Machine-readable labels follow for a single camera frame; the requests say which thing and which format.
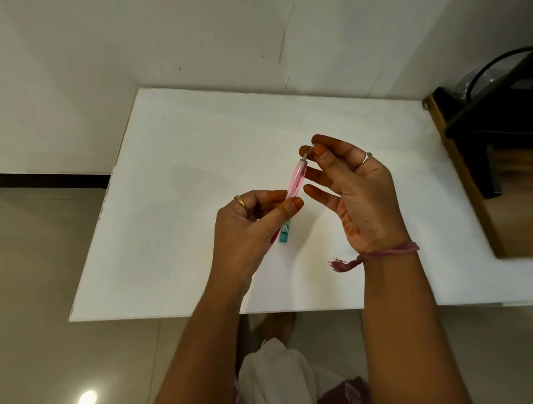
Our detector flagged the white scarf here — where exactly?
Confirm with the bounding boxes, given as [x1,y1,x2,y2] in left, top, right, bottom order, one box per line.
[235,337,346,404]

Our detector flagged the black appliance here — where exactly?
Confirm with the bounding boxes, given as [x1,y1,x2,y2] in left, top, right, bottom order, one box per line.
[433,46,533,200]

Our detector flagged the person's left hand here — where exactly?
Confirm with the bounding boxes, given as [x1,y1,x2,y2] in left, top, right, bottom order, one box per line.
[213,189,305,288]

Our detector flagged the purple patterned dress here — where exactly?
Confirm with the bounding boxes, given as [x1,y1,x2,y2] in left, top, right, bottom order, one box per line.
[324,376,371,404]

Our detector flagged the pink thread wrist bracelet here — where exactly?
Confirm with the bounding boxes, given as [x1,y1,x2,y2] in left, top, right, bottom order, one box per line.
[328,241,420,274]

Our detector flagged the person's right hand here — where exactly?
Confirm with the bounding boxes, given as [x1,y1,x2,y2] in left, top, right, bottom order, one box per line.
[299,134,411,255]

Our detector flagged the wooden cabinet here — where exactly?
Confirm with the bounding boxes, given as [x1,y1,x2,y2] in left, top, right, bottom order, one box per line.
[423,93,533,260]

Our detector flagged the black cable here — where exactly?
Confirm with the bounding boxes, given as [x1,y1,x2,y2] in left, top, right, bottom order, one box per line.
[464,46,533,100]

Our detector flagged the pink mechanical pencil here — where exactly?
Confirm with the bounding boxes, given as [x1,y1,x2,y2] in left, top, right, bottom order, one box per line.
[266,152,311,255]

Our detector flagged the person's left forearm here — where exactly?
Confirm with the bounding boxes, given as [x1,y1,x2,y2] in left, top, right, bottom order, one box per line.
[154,274,255,404]

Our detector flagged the person's right forearm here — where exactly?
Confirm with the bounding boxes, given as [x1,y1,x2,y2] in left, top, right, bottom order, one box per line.
[360,254,474,404]

